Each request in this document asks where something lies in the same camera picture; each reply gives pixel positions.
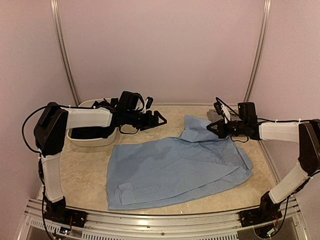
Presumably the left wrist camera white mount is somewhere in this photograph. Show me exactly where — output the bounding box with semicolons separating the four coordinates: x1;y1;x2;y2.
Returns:
142;96;154;113

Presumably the front aluminium frame rail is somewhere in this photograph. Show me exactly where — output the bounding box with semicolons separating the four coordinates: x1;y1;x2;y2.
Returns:
14;197;310;240

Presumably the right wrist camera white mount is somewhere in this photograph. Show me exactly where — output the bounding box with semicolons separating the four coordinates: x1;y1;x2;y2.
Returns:
213;97;232;123

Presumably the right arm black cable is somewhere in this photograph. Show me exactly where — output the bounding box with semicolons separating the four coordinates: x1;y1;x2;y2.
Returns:
257;118;313;126

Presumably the black garment in basket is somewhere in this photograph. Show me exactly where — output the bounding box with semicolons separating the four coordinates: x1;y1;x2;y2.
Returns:
71;97;118;140

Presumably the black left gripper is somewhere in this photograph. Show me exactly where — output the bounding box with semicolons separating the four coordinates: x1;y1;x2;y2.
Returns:
126;110;168;131

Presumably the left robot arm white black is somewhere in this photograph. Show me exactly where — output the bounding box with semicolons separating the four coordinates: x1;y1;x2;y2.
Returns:
33;91;167;228

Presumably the light blue long sleeve shirt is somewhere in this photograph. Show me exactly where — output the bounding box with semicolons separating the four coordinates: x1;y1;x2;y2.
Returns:
106;115;253;211

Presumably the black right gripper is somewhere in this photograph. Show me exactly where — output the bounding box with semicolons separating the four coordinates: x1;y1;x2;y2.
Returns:
207;118;247;139

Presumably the white plastic laundry basket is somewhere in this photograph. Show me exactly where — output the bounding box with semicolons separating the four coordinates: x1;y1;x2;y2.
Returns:
66;98;120;147

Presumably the left aluminium corner post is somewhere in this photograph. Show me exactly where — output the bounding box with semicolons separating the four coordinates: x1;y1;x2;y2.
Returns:
50;0;81;106

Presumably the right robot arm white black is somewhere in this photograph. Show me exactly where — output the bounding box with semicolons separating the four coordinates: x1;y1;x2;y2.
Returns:
207;98;320;227

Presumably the folded grey button shirt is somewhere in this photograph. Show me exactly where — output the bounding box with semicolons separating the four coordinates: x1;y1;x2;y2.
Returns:
207;109;240;123

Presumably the aluminium corner post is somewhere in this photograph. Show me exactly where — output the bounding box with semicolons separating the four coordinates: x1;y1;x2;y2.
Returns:
50;0;81;106
244;0;272;102

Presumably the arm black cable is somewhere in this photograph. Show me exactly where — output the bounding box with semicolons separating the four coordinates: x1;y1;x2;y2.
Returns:
21;106;51;154
257;118;313;126

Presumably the right aluminium corner post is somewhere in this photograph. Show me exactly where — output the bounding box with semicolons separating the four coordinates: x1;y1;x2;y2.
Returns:
244;0;272;102

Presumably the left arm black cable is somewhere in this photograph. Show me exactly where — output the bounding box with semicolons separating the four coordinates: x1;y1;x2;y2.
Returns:
21;106;51;154

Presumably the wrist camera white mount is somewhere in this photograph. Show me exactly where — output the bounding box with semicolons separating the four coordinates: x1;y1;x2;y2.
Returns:
213;97;232;123
142;96;154;113

